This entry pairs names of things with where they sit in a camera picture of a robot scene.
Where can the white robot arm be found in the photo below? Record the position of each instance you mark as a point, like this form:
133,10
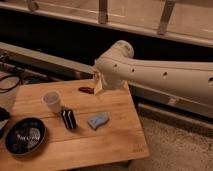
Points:
189,81

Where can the black white striped eraser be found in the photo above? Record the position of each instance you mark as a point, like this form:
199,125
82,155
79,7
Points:
68,119

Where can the small dark red object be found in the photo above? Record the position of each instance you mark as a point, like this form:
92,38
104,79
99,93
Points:
88,90

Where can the blue sponge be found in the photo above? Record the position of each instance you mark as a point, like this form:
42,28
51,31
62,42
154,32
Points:
98,120

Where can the wooden cutting board table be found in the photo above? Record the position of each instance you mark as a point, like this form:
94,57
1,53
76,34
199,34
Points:
121,138

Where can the translucent plastic cup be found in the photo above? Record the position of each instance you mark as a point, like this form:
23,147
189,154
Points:
53,101

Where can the black round bowl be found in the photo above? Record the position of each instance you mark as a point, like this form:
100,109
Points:
25,136

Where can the black object at left edge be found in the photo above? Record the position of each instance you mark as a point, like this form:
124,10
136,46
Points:
4,118

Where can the metal window rail frame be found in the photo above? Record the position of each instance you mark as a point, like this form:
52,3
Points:
188,21

